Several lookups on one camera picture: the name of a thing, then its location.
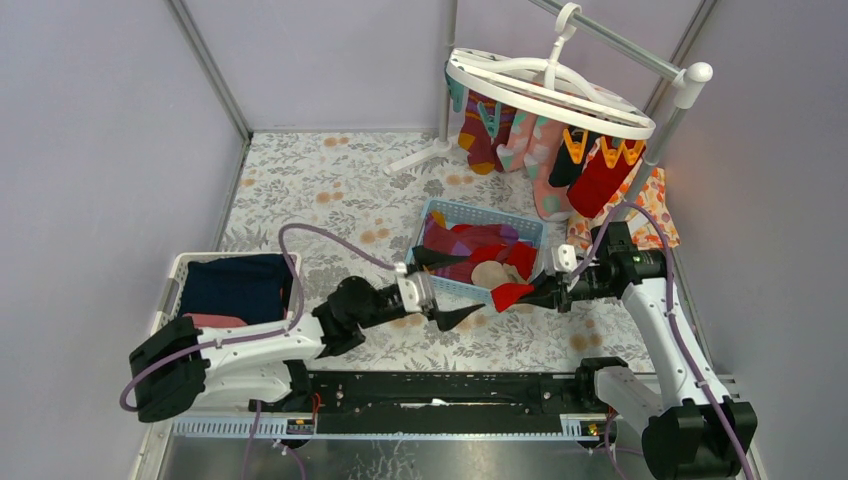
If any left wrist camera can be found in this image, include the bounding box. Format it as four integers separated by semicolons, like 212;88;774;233
394;262;439;316

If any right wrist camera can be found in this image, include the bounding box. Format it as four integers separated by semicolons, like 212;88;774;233
552;244;579;274

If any floral table mat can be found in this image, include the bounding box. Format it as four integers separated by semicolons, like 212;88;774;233
186;129;690;374

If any pink sock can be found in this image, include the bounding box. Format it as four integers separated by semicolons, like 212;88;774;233
496;110;538;172
524;115;572;223

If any blue plastic basket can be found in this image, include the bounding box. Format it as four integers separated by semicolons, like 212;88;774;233
405;198;548;305

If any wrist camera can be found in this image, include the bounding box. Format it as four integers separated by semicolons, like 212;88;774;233
552;244;579;274
394;262;439;316

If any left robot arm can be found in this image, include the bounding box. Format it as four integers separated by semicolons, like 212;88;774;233
120;263;478;423

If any metal drying rack stand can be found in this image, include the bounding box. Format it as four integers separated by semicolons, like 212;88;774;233
383;1;713;202

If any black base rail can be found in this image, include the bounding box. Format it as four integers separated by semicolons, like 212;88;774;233
248;370;610;435

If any navy folded cloth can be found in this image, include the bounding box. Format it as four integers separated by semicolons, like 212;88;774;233
178;254;293;325

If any purple patchwork sock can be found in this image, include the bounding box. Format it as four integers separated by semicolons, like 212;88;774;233
422;211;520;284

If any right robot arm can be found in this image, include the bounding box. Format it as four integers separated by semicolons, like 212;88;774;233
518;222;758;479

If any red beige sock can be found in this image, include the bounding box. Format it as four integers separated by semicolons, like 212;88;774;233
471;260;535;312

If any white clip hanger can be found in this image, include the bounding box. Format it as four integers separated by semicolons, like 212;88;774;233
445;3;656;140

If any orange floral cloth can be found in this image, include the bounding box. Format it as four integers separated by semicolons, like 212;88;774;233
565;168;681;252

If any white plastic basket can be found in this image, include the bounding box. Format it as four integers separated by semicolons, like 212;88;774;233
152;252;298;331

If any red santa sock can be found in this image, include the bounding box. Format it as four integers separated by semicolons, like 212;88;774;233
469;241;538;281

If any navy christmas sock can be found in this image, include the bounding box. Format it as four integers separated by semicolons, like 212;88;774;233
548;127;600;188

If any pink folded cloth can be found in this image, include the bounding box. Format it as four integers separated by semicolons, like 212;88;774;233
186;313;247;329

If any purple patterned sock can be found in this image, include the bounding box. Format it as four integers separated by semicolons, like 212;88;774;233
458;91;503;175
492;103;517;151

